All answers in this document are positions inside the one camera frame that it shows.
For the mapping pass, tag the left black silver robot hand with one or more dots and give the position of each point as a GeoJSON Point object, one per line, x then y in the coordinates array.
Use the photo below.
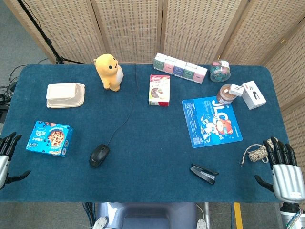
{"type": "Point", "coordinates": [4, 164]}

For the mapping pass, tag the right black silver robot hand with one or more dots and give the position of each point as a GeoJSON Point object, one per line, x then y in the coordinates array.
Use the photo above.
{"type": "Point", "coordinates": [288, 179]}

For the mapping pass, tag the black computer mouse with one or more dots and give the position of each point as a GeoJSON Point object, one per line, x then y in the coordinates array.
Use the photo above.
{"type": "Point", "coordinates": [98, 156]}

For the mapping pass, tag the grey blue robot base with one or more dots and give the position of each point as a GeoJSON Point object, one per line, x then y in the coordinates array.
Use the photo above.
{"type": "Point", "coordinates": [147, 215]}

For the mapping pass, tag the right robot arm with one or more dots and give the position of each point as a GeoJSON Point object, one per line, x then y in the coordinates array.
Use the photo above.
{"type": "Point", "coordinates": [290, 217]}

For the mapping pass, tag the blue printed mouse pad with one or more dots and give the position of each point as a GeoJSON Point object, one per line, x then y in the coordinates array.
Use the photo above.
{"type": "Point", "coordinates": [209, 124]}

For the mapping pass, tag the ball of twine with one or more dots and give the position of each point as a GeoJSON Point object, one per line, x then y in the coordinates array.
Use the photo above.
{"type": "Point", "coordinates": [257, 152]}

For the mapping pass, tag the blue cookie box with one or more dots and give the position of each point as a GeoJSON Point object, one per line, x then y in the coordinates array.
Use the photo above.
{"type": "Point", "coordinates": [50, 139]}

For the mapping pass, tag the black stapler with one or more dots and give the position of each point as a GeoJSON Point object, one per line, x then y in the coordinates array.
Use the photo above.
{"type": "Point", "coordinates": [205, 174]}

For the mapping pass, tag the metal table leg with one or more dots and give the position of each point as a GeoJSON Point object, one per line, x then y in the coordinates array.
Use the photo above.
{"type": "Point", "coordinates": [207, 214]}

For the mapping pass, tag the white box with black print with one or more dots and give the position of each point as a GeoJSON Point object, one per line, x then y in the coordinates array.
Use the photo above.
{"type": "Point", "coordinates": [253, 95]}

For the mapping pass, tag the beige plastic lunch box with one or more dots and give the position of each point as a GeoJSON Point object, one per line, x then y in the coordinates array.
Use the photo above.
{"type": "Point", "coordinates": [64, 94]}

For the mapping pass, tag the white perforated plate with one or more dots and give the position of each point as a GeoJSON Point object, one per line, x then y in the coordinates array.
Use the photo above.
{"type": "Point", "coordinates": [100, 223]}
{"type": "Point", "coordinates": [201, 224]}

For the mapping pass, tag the small white box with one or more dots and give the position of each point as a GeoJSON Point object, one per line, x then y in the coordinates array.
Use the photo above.
{"type": "Point", "coordinates": [236, 90]}

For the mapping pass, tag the jar with brown contents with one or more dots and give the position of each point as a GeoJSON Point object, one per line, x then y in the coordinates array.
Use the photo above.
{"type": "Point", "coordinates": [224, 96]}

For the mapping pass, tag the clear jar of binder clips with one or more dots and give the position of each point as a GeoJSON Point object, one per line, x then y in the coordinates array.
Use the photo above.
{"type": "Point", "coordinates": [220, 71]}

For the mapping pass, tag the black tripod stand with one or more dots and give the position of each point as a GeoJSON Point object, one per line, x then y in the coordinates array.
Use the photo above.
{"type": "Point", "coordinates": [48, 41]}

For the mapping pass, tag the yellow plush toy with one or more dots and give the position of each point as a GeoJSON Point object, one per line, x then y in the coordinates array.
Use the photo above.
{"type": "Point", "coordinates": [109, 74]}

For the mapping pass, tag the blue table cloth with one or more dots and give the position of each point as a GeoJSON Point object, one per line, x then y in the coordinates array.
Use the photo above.
{"type": "Point", "coordinates": [147, 143]}

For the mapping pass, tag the wrapped pastel tissue packs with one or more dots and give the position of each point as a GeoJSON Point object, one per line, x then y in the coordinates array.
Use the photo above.
{"type": "Point", "coordinates": [179, 68]}

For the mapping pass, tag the red white snack box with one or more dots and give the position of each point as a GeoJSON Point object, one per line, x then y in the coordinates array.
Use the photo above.
{"type": "Point", "coordinates": [159, 90]}

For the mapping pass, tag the wicker folding screen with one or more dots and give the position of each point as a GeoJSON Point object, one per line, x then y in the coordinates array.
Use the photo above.
{"type": "Point", "coordinates": [133, 28]}

